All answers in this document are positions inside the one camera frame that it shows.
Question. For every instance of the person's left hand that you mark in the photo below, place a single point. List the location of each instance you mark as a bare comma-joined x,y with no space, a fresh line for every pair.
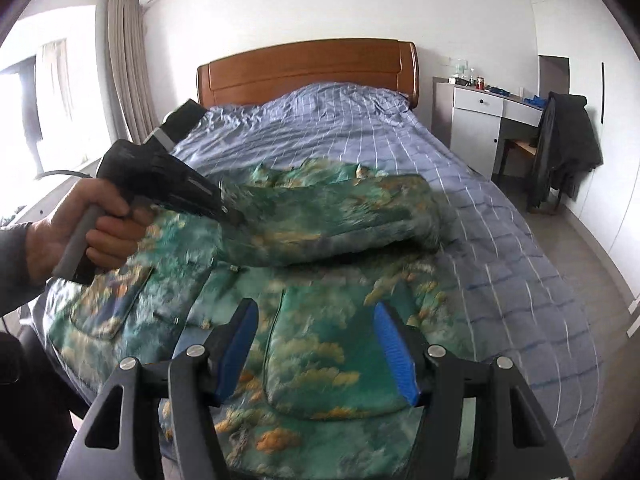
114,238

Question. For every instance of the brown wooden headboard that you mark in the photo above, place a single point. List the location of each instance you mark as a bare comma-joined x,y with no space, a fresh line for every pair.
262,75

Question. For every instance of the white wardrobe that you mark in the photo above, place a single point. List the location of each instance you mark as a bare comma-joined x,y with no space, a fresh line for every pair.
605,70

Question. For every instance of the green patterned silk jacket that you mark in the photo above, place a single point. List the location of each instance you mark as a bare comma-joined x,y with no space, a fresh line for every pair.
322,245

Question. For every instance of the black coat on chair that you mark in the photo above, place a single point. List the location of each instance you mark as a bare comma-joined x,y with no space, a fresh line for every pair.
567,150

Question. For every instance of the blue checked bed duvet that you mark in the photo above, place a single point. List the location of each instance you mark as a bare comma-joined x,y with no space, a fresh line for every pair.
507,297

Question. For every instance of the white dresser desk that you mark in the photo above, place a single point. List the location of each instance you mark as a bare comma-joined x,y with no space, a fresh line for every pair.
475,124

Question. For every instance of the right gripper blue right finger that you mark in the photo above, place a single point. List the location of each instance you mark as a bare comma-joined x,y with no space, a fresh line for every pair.
431,379

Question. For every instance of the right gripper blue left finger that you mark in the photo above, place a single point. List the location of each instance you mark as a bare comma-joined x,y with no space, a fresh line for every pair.
200,378

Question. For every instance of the beige curtain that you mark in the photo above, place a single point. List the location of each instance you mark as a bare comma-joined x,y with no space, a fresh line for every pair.
131,97

